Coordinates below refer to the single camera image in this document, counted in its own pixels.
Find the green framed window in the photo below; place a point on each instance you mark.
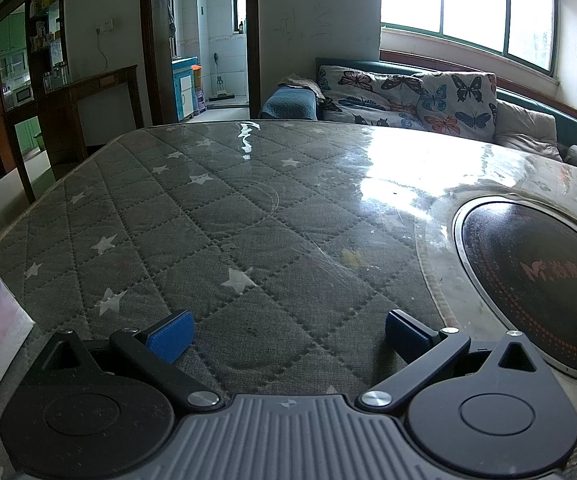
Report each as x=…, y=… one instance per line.
x=468, y=5

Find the white wall socket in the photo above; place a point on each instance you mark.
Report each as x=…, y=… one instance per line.
x=104, y=25

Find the beige pillow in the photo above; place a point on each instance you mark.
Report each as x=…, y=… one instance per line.
x=525, y=130

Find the beige cloth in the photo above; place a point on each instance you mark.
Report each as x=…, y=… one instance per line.
x=298, y=81

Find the white microwave oven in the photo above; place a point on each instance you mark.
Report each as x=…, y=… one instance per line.
x=22, y=94

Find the blue folded blanket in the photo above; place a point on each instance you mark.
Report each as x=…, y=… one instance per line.
x=288, y=102

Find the blue white cabinet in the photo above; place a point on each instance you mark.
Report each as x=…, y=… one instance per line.
x=183, y=90

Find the teal sofa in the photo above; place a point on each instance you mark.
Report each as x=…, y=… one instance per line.
x=575, y=130

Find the dark wooden shelf unit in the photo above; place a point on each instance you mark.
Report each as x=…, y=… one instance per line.
x=53, y=110

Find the purple plastic stool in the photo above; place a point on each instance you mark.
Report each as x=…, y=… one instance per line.
x=201, y=102

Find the round black induction cooktop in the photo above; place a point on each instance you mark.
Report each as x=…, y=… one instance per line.
x=518, y=270

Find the butterfly print cushion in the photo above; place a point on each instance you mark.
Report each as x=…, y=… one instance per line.
x=458, y=102
x=363, y=95

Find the dark wooden door frame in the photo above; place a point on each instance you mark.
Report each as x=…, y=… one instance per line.
x=156, y=45

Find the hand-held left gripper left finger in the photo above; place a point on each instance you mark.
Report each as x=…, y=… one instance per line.
x=171, y=337

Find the green basket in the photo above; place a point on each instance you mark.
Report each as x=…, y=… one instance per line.
x=40, y=142

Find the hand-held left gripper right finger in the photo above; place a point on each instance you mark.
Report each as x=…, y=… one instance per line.
x=408, y=337

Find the floor mop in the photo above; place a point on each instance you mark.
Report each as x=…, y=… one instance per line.
x=220, y=92

